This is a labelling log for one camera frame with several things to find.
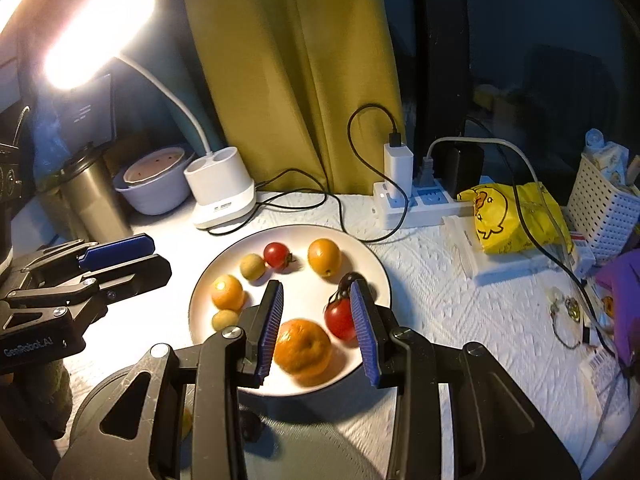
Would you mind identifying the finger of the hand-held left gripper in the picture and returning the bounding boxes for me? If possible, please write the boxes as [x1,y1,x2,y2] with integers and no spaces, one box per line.
[7,254,173,322]
[22,233,156,274]

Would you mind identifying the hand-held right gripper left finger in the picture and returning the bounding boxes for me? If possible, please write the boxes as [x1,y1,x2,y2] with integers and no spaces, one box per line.
[52,280,286,480]

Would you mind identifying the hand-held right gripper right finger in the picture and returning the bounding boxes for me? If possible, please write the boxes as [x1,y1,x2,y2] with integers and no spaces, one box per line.
[349,280,582,480]

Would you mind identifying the red cherry tomato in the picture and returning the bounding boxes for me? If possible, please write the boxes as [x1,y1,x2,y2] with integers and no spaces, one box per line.
[324,292,358,342]
[263,241,297,270]

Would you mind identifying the large mandarin orange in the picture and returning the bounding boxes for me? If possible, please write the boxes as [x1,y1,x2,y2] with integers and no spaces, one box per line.
[274,318,333,380]

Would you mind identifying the white plate with black rim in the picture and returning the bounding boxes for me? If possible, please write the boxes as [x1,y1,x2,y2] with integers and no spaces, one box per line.
[188,224,393,397]

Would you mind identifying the small mandarin orange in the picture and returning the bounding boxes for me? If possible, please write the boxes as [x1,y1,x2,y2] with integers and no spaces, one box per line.
[210,274,246,311]

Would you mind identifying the medium mandarin orange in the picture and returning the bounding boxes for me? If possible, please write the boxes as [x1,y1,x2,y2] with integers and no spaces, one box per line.
[307,238,342,278]

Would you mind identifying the round grey glass tray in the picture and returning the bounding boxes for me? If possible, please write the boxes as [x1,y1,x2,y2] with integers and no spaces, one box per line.
[65,360,391,480]

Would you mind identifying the stainless steel tumbler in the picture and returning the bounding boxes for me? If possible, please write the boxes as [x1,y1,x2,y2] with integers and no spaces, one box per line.
[52,142,132,243]

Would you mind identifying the white textured tablecloth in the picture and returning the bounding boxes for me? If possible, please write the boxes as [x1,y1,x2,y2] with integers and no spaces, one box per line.
[10,190,640,480]

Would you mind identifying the purple bowl with pink lid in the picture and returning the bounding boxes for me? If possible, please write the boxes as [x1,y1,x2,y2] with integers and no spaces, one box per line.
[112,145,196,216]

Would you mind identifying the white desk lamp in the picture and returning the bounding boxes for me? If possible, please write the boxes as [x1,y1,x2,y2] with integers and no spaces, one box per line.
[42,0,257,231]

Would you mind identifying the clear plastic bag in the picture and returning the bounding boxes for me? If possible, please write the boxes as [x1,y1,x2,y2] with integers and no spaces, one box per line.
[30,102,68,176]

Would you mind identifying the dark blue box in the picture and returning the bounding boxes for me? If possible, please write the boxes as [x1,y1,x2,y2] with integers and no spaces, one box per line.
[50,72,118,146]

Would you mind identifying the white power strip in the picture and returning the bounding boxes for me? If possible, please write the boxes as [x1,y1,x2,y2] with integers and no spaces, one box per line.
[372,177,476,228]

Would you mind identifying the flat white box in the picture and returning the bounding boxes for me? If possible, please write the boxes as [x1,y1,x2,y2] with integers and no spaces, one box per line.
[440,215,581,286]

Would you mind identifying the yellow duck print bag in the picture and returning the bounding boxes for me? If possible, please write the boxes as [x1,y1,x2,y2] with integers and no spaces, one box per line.
[457,182,573,256]

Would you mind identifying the white charger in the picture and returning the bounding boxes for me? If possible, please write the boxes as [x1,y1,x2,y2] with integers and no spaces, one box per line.
[382,142,416,186]

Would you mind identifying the black charger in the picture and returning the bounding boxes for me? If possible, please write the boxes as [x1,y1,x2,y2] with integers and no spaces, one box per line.
[445,145,485,198]

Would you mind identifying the white tube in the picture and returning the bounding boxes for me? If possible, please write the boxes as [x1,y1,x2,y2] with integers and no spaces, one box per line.
[580,347,621,386]

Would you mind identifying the yellow curtain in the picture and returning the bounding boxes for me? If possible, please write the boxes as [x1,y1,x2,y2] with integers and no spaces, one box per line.
[177,0,406,196]

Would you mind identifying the purple cloth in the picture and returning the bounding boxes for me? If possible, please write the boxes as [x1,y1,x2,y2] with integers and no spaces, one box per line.
[595,247,640,366]

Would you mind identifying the white perforated basket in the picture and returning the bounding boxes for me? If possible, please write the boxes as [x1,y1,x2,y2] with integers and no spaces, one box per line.
[565,152,640,263]

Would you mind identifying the small packets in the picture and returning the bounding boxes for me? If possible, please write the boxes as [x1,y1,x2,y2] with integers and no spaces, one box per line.
[582,129,640,186]

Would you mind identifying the white power cable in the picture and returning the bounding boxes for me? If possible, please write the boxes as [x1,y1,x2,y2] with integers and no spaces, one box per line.
[419,136,542,186]

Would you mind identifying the thin black cable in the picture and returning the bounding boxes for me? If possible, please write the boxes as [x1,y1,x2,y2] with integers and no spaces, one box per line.
[465,116,617,333]

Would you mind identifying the black charging cable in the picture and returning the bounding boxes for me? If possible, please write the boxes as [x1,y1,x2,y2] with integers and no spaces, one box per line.
[207,104,406,242]

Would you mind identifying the metal keychain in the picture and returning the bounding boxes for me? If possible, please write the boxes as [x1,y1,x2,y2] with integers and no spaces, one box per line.
[547,287,593,351]

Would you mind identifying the grey cable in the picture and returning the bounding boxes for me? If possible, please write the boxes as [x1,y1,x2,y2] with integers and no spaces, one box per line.
[580,375,632,467]

